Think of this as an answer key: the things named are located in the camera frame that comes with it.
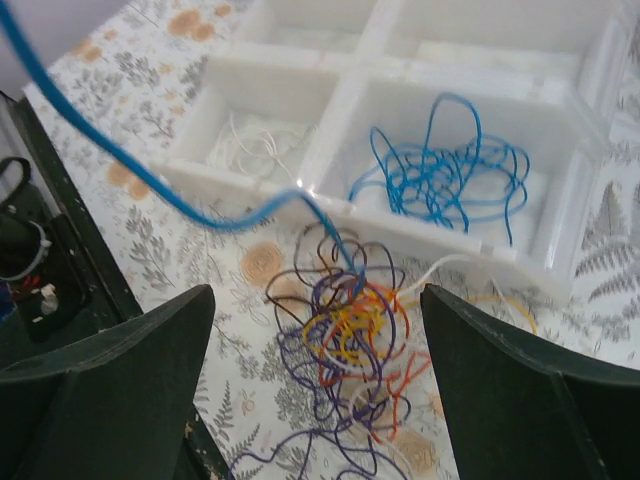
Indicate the black metal base plate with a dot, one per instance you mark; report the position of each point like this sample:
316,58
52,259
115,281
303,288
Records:
59,281

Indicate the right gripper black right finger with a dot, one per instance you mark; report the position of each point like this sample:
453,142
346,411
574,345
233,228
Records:
520,407

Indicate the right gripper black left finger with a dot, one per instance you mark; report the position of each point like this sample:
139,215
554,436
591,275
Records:
111,406

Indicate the floral patterned table mat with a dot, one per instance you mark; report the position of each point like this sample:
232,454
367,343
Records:
134,77

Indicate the white plastic compartment tray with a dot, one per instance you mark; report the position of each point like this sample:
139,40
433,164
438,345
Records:
303,91

